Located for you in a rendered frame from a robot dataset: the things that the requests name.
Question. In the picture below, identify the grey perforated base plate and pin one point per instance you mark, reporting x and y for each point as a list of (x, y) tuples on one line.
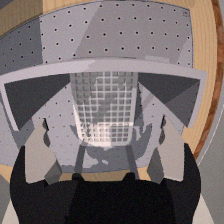
[(143, 29)]

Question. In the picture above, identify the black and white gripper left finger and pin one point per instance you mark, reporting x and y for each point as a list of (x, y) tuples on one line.
[(35, 168)]

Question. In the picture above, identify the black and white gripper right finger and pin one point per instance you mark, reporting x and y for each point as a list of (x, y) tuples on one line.
[(173, 166)]

